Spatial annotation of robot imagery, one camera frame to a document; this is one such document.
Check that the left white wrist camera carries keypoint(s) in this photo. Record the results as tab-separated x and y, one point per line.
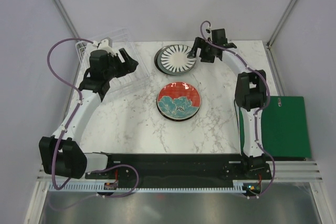
104	44

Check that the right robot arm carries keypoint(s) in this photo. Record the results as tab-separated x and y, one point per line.
252	93

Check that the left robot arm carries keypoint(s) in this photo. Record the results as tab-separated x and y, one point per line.
60	153

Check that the red plate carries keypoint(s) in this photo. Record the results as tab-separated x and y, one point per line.
179	99

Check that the green binder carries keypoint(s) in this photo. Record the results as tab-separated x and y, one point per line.
284	130

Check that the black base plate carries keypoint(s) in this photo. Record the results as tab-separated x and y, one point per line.
127	175

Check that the teal green plate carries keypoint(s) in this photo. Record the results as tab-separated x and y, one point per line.
162	69

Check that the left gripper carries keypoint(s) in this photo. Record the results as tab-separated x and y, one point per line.
129	65

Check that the white cable duct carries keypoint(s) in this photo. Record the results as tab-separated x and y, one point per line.
113	187

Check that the white wire dish rack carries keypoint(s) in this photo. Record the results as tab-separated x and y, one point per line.
122	86

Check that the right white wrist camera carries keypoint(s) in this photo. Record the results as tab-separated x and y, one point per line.
208	30

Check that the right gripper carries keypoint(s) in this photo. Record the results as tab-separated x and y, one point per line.
200	43

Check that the white black radial plate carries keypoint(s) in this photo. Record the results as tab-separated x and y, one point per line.
178	58

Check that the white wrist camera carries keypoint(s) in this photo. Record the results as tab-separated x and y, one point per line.
104	44
208	30

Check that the black striped rim plate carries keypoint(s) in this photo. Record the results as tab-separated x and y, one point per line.
174	119

